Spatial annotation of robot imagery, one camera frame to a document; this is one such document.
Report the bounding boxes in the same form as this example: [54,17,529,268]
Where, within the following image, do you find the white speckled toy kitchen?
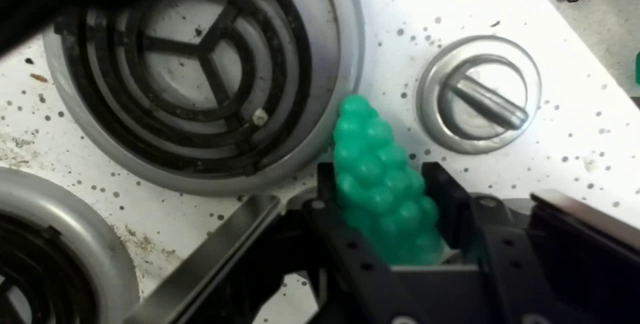
[0,0,640,324]

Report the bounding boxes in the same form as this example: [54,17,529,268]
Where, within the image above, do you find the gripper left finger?
[124,163,432,324]

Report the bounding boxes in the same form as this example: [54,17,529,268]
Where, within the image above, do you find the grey toy stove burner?
[0,166,141,324]
[42,0,365,197]

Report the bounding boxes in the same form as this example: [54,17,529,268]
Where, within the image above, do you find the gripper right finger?
[421,161,640,324]

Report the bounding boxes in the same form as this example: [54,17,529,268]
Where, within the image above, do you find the silver stove knob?
[415,35,544,156]

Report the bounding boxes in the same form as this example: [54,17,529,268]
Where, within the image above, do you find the green toy grape bunch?
[332,95,445,266]

